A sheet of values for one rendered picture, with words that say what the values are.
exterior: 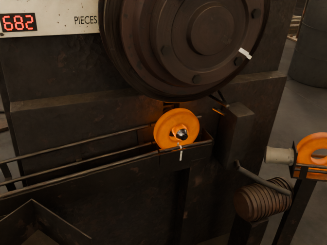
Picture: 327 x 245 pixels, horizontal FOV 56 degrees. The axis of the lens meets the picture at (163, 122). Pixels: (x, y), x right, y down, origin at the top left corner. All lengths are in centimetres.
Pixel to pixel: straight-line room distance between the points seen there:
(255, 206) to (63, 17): 86
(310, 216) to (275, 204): 78
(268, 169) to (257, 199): 104
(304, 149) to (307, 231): 84
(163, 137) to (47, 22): 47
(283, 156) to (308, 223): 87
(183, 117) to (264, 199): 43
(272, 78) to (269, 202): 45
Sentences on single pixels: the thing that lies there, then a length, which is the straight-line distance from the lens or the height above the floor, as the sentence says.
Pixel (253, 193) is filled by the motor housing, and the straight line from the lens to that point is 117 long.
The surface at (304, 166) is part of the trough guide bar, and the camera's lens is 113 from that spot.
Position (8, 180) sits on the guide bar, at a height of 66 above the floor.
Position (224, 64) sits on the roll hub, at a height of 103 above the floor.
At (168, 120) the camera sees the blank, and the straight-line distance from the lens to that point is 96.
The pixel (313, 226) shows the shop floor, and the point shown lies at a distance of 194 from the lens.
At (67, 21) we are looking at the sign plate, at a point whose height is 109.
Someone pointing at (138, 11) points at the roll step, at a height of 115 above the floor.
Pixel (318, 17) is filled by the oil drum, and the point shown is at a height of 69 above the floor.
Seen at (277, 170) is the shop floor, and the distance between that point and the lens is 221.
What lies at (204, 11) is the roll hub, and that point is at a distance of 73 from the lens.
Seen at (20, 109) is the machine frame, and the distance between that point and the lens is 93.
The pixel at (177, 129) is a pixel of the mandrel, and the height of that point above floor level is 78.
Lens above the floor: 131
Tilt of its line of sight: 32 degrees down
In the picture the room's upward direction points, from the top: 4 degrees clockwise
